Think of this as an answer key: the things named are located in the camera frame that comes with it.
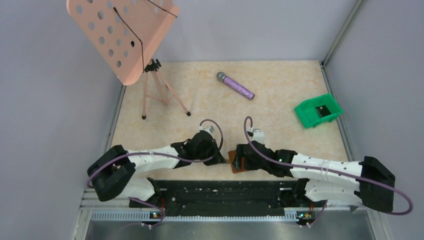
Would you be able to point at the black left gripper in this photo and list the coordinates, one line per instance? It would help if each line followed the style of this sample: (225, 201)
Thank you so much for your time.
(218, 159)

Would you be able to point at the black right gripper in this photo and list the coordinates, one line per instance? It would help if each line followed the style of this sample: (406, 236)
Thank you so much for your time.
(237, 161)

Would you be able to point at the brown leather card holder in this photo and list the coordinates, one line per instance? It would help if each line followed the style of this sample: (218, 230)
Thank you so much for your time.
(236, 160)

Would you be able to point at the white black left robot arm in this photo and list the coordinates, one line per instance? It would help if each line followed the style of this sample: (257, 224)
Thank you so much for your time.
(111, 176)

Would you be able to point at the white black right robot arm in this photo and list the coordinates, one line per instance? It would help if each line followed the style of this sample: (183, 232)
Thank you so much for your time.
(352, 182)

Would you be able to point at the black card in bin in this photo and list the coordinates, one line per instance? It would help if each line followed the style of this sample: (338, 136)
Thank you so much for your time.
(323, 111)

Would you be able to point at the green plastic bin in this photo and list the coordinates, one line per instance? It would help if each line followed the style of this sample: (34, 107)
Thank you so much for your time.
(308, 116)

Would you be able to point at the purple glitter microphone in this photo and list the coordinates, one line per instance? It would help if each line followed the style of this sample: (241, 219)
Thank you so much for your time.
(233, 84)

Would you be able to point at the pink music stand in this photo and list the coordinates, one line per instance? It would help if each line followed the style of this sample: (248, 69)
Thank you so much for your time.
(127, 34)

